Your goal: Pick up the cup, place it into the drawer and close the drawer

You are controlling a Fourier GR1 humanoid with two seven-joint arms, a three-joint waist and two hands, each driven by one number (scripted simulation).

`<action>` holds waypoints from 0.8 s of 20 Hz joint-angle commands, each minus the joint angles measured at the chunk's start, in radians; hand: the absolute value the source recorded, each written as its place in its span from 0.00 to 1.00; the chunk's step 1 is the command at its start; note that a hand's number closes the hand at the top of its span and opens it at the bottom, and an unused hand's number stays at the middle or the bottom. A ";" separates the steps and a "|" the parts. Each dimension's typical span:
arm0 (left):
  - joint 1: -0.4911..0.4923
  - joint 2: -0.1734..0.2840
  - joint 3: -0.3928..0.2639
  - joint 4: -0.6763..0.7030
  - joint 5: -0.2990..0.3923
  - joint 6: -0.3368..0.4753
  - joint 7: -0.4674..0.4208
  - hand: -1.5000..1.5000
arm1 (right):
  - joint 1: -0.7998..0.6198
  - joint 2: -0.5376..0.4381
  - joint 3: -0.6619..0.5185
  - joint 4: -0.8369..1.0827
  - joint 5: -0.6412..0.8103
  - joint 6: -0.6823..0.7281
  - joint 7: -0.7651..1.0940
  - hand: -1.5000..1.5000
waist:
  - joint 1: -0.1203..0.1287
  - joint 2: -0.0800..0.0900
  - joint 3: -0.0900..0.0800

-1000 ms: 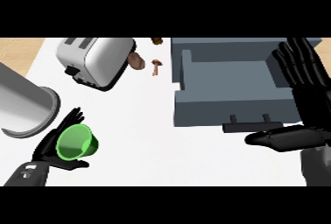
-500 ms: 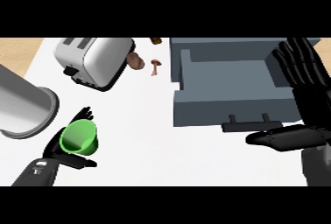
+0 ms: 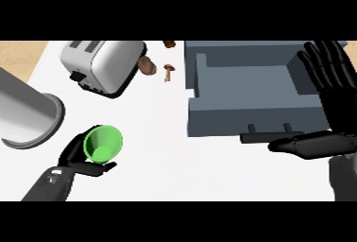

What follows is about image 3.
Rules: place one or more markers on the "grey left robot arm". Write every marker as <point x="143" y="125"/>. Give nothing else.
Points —
<point x="50" y="185"/>

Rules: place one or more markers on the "large grey metal pot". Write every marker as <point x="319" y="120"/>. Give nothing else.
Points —
<point x="26" y="116"/>

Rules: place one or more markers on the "green cup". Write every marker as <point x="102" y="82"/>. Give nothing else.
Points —
<point x="103" y="144"/>

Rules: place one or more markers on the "small brown object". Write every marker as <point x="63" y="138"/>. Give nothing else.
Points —
<point x="170" y="43"/>

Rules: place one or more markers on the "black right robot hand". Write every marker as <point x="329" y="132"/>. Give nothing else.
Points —
<point x="332" y="104"/>

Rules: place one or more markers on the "small brown wooden utensil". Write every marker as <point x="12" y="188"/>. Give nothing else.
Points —
<point x="168" y="72"/>

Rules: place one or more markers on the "grey open drawer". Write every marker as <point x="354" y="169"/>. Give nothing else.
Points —
<point x="252" y="88"/>

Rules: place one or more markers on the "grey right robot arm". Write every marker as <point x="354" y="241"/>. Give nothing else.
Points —
<point x="344" y="178"/>

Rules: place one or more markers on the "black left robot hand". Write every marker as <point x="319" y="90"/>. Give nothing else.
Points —
<point x="74" y="156"/>

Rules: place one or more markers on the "silver toaster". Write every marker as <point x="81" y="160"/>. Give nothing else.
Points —
<point x="103" y="64"/>

